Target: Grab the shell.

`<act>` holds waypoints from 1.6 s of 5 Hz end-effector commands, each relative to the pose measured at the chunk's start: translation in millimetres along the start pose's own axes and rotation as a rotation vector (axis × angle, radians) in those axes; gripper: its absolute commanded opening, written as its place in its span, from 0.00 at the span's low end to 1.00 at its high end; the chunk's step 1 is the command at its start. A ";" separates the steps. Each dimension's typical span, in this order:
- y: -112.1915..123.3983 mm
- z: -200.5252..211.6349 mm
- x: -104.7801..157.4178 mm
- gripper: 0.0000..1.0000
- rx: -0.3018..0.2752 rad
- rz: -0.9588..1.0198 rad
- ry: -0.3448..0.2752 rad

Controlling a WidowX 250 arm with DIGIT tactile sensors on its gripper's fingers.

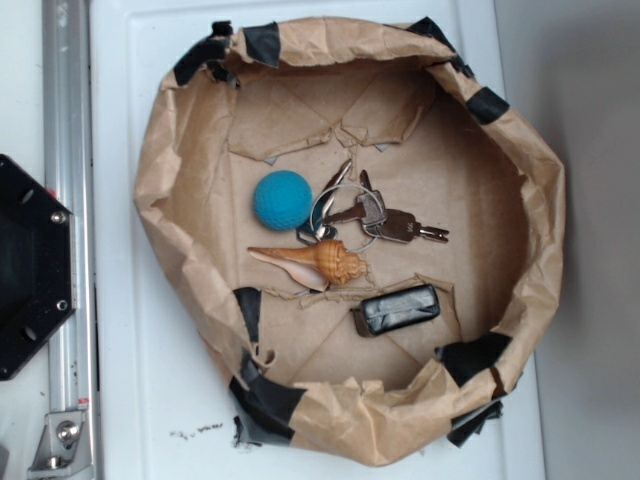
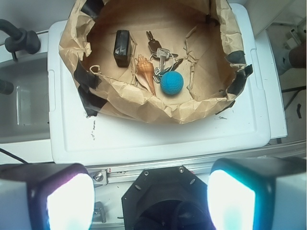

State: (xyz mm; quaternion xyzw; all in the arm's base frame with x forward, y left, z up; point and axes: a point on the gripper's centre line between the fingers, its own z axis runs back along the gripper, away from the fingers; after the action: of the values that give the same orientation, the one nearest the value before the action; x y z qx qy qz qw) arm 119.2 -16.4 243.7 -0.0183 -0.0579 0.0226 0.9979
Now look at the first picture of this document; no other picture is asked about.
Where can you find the blue dimpled ball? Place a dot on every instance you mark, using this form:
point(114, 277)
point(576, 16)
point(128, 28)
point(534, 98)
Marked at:
point(282, 200)

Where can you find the aluminium extrusion rail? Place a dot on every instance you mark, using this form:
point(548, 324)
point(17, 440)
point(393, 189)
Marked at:
point(73, 349)

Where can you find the black tape-wrapped block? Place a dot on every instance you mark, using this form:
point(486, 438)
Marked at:
point(399, 309)

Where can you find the orange spiral sea shell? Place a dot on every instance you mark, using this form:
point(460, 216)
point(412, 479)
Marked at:
point(317, 266)

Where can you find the grey key pointing left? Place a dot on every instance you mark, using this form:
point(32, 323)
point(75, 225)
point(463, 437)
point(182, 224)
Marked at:
point(369, 209)

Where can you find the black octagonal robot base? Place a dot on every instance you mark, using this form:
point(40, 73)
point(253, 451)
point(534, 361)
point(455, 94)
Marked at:
point(36, 267)

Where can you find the brown paper bag bin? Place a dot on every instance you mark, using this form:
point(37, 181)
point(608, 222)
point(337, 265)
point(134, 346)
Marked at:
point(307, 95)

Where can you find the silver key with ring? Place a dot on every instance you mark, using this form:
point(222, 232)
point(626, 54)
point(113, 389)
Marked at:
point(402, 227)

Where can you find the metal corner bracket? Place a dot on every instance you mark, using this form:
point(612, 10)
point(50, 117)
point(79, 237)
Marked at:
point(64, 448)

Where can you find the silver keys upper bunch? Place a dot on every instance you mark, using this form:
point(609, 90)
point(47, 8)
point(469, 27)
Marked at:
point(314, 228)

